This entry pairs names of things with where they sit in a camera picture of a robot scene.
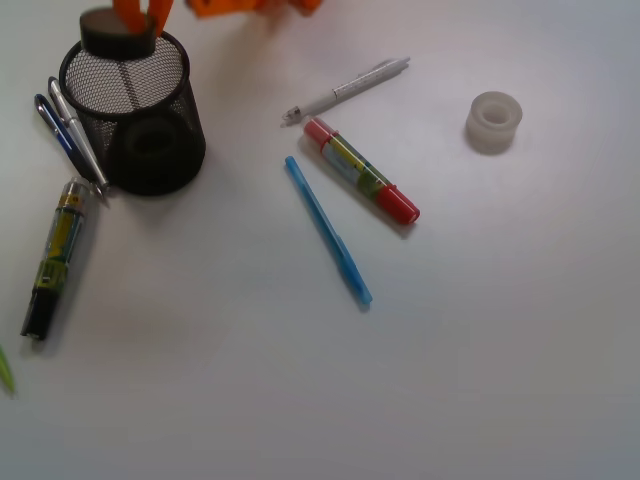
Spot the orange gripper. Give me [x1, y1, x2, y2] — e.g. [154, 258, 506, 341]
[112, 0, 324, 36]

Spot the black tape roll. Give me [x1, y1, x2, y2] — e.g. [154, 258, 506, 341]
[79, 7, 156, 61]

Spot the clear tape roll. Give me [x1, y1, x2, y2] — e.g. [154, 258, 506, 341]
[465, 91, 523, 154]

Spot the black mesh pen holder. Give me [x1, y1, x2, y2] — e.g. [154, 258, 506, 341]
[59, 33, 206, 196]

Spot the silver grey pen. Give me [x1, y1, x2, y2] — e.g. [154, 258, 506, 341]
[48, 76, 110, 200]

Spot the dark blue ballpoint pen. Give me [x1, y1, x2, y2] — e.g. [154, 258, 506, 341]
[34, 94, 95, 182]

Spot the white click pen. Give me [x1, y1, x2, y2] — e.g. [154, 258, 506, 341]
[282, 57, 411, 127]

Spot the light blue pen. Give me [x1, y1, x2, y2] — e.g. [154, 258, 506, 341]
[285, 156, 373, 307]

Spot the green black marker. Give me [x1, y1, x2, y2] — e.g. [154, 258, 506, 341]
[20, 177, 93, 342]

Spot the red highlighter marker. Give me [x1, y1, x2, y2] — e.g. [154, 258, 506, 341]
[303, 117, 420, 225]

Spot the green mechanical pencil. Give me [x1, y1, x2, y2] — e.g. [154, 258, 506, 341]
[0, 348, 15, 394]

